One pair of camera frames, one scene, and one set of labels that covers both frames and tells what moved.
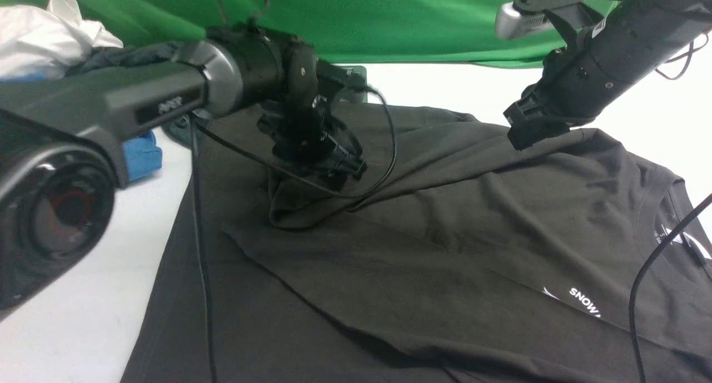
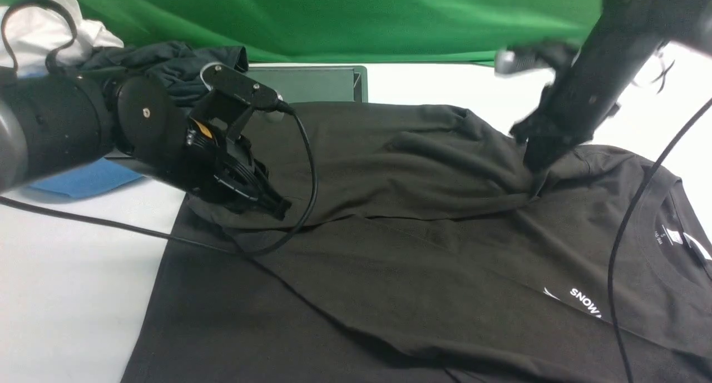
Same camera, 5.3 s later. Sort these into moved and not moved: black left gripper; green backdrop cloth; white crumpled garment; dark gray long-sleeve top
Moved: black left gripper
Not moved: white crumpled garment; dark gray long-sleeve top; green backdrop cloth
